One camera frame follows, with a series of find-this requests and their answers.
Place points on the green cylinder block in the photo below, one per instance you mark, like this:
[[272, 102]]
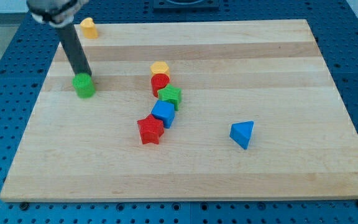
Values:
[[83, 85]]

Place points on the grey robot arm flange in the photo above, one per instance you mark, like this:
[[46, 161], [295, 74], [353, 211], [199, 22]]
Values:
[[58, 13]]

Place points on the blue cube block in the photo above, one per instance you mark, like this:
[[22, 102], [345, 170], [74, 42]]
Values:
[[164, 111]]

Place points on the green star block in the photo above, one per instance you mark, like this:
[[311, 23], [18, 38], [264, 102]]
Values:
[[170, 94]]

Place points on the red star block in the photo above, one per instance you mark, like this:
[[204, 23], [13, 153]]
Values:
[[150, 129]]

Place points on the red cylinder block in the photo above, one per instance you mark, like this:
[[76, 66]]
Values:
[[159, 81]]

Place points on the yellow hexagon block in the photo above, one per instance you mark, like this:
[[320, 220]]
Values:
[[160, 67]]

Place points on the blue triangle block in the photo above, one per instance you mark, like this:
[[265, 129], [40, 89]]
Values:
[[241, 133]]

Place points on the light wooden board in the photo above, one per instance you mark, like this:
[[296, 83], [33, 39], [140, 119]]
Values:
[[304, 145]]

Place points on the yellow heart block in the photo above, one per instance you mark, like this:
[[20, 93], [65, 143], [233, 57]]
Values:
[[88, 28]]

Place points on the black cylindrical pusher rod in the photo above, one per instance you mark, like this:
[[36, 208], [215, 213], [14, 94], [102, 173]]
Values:
[[73, 49]]

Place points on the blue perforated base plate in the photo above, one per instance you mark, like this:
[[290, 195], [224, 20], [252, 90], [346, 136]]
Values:
[[24, 65]]

